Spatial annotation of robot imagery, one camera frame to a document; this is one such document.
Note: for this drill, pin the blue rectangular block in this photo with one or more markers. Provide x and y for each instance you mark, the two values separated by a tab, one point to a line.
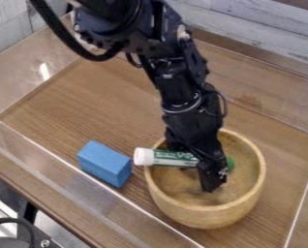
104	163

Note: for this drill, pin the green Expo marker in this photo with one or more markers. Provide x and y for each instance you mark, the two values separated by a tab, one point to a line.
157	157

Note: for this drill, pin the brown wooden bowl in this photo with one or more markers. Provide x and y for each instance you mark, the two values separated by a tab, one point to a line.
180	199

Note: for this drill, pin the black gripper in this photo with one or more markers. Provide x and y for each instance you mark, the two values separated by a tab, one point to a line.
190	132

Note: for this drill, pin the black table leg bracket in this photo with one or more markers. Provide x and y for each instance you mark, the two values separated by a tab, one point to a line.
42	240

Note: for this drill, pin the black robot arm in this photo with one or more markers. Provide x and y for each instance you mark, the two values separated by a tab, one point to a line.
146	28

